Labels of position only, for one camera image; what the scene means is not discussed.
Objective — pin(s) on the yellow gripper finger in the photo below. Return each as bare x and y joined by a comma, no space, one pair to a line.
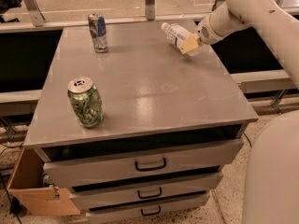
191,44

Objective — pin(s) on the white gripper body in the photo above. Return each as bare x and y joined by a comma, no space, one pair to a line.
207,32

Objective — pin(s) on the blue labelled plastic bottle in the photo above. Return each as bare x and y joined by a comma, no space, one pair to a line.
176,34

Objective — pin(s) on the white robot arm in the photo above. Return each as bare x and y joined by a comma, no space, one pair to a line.
271,192

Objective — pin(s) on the blue silver energy drink can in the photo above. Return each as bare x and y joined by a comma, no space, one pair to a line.
98,31

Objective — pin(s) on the green soda can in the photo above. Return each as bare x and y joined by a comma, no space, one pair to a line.
85,101

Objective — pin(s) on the grey drawer cabinet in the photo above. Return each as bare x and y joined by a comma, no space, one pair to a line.
152,97

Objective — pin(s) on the top grey drawer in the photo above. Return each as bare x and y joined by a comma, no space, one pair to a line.
102,169

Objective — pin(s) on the grey drawer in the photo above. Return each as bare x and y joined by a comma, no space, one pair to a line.
102,169
145,191
150,208

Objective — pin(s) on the middle grey drawer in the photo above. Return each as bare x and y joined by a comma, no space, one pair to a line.
145,191

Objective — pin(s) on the metal window railing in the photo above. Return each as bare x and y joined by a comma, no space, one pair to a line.
56,14

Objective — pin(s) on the bottom grey drawer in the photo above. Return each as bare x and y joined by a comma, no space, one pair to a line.
150,208

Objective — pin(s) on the black object top left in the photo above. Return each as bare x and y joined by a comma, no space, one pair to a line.
9,0

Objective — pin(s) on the wooden side box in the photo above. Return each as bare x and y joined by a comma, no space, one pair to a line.
27,186

